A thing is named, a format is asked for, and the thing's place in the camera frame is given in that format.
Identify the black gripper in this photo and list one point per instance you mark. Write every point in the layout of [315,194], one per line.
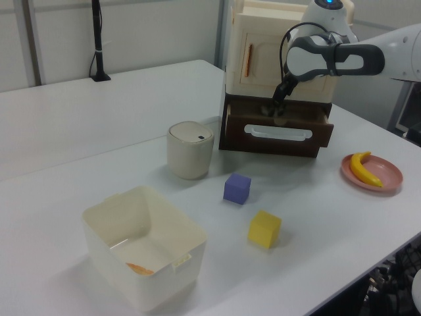
[284,89]

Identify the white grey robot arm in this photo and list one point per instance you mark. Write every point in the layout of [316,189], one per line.
[309,59]

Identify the dark brown wooden drawer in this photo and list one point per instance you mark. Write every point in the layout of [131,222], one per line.
[237,130]

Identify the cream toy cabinet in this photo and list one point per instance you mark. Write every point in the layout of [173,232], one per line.
[263,66]

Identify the purple cube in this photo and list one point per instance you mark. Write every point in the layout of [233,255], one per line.
[236,190]

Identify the cream lidded trash can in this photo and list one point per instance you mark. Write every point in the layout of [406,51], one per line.
[189,154]

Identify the yellow banana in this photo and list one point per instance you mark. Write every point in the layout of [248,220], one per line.
[360,169]

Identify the yellow cube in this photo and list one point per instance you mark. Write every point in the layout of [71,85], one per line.
[263,230]

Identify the pink plate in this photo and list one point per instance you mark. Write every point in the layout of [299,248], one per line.
[388,174]

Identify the black pole stand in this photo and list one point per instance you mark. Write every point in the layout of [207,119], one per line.
[98,39]

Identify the white plastic bin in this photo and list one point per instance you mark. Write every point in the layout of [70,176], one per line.
[108,243]

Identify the grey metal post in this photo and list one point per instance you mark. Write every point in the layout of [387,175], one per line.
[399,102]

